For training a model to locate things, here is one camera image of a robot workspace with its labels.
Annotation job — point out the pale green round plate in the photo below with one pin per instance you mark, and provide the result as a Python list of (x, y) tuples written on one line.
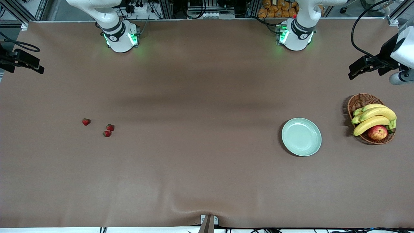
[(301, 137)]

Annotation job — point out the pile of orange bread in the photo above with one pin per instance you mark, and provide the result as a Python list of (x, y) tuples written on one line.
[(278, 8)]

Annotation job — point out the large table mat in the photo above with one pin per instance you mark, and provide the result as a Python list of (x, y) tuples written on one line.
[(207, 161)]

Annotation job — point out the brown wicker basket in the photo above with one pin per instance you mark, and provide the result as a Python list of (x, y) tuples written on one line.
[(360, 101)]

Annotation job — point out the red apple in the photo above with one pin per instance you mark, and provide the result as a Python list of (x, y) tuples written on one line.
[(377, 132)]

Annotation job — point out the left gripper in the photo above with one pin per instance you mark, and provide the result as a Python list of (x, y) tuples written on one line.
[(385, 55)]

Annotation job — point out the greenish banana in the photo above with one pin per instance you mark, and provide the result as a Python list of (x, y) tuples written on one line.
[(355, 119), (357, 112)]

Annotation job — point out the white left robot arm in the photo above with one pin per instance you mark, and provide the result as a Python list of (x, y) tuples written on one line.
[(299, 30)]

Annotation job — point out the white power strip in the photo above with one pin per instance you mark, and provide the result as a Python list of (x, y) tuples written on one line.
[(139, 8)]

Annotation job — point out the red strawberry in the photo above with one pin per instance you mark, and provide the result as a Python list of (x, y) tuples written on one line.
[(110, 127), (107, 133), (86, 121)]

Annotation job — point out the white terminal block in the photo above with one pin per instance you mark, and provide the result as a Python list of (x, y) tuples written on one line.
[(216, 15)]

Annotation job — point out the yellow banana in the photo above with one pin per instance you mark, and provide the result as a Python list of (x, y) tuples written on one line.
[(375, 106), (368, 124), (380, 112)]

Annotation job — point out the aluminium frame profile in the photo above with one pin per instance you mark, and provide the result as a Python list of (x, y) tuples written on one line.
[(19, 13), (396, 14)]

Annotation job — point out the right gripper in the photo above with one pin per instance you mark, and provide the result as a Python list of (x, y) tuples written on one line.
[(7, 60)]

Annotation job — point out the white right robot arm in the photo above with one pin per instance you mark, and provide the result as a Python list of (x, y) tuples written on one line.
[(118, 35)]

